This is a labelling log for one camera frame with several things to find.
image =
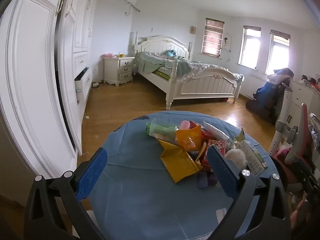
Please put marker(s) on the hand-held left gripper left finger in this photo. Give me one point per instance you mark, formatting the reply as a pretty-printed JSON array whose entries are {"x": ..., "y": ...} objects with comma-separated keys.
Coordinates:
[{"x": 92, "y": 172}]

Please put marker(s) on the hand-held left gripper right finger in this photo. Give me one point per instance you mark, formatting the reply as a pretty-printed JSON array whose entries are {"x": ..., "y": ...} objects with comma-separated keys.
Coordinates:
[{"x": 220, "y": 170}]

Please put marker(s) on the white plastic packet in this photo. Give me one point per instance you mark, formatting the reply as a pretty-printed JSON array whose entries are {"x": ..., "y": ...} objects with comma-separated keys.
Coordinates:
[{"x": 215, "y": 131}]

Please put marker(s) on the orange snack packet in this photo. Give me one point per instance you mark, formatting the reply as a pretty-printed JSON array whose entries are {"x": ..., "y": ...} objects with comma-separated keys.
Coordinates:
[{"x": 187, "y": 137}]

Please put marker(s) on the green plastic packet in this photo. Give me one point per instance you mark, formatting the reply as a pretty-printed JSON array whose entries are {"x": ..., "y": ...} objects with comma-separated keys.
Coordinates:
[{"x": 162, "y": 131}]

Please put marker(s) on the white fluffy ball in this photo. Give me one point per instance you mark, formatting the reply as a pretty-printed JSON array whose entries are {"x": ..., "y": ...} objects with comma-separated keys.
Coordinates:
[{"x": 236, "y": 156}]

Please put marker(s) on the white printed carton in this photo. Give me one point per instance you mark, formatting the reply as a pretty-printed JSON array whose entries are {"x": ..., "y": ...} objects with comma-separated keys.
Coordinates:
[{"x": 252, "y": 160}]

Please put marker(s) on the pink cushion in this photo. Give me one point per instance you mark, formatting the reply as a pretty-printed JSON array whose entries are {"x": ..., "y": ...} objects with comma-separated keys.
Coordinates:
[{"x": 282, "y": 153}]

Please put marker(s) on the yellow green wrapper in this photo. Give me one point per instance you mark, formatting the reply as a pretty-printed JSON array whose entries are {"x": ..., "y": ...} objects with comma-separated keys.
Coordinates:
[{"x": 241, "y": 136}]

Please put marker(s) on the round table with blue cloth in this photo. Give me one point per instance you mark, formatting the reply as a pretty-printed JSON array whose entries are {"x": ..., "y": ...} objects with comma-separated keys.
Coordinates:
[{"x": 140, "y": 180}]

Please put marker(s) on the pink round object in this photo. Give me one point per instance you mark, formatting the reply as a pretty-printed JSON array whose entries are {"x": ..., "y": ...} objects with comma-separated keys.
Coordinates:
[{"x": 185, "y": 124}]

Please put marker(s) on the red grey study chair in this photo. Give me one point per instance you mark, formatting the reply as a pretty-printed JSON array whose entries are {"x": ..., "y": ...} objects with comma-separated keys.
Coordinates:
[{"x": 285, "y": 120}]

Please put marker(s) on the white low cabinet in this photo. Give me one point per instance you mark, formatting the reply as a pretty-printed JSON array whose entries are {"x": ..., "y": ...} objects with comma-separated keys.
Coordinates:
[{"x": 303, "y": 92}]

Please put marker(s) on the white power strip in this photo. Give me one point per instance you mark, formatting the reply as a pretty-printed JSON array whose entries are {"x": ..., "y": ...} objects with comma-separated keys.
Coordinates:
[{"x": 95, "y": 84}]

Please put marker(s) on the pile of clothes and bags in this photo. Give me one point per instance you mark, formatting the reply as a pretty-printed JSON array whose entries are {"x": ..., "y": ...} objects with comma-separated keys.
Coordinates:
[{"x": 267, "y": 95}]

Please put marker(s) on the white nightstand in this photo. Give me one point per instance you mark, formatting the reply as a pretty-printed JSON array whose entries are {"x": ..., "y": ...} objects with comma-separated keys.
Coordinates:
[{"x": 123, "y": 67}]

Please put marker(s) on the white wardrobe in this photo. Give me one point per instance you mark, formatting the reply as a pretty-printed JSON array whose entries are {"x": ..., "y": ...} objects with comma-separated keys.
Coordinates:
[{"x": 30, "y": 80}]

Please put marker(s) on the pink object on nightstand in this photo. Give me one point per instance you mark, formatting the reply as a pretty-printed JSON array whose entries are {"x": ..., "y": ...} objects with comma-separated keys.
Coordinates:
[{"x": 107, "y": 55}]

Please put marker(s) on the yellow object on nightstand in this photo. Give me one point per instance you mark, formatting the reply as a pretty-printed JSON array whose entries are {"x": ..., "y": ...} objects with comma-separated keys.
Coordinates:
[{"x": 119, "y": 55}]

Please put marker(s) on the green bedding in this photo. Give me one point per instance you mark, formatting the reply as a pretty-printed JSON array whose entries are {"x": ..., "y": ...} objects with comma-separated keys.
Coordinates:
[{"x": 150, "y": 65}]

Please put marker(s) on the narrow bright window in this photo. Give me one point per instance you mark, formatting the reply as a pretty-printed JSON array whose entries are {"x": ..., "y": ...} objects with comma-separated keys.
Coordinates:
[{"x": 249, "y": 47}]

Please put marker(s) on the blue plush toy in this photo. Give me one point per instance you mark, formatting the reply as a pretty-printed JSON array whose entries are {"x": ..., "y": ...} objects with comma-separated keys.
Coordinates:
[{"x": 170, "y": 53}]

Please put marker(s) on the wide bright window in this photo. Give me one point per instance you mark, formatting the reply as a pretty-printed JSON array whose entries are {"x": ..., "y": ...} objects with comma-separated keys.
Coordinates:
[{"x": 277, "y": 52}]

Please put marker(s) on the window with brown blind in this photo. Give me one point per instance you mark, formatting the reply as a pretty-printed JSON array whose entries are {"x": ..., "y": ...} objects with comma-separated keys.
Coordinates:
[{"x": 212, "y": 37}]

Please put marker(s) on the white bed frame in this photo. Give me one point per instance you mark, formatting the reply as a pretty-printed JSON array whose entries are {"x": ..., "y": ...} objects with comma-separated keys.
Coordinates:
[{"x": 205, "y": 85}]

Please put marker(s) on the small wall poster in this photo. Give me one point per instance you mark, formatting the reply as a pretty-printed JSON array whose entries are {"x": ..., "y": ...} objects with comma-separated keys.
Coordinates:
[{"x": 227, "y": 42}]

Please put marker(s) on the small brown wall picture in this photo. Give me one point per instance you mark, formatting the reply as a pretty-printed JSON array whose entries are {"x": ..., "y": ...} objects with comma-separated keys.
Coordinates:
[{"x": 193, "y": 29}]

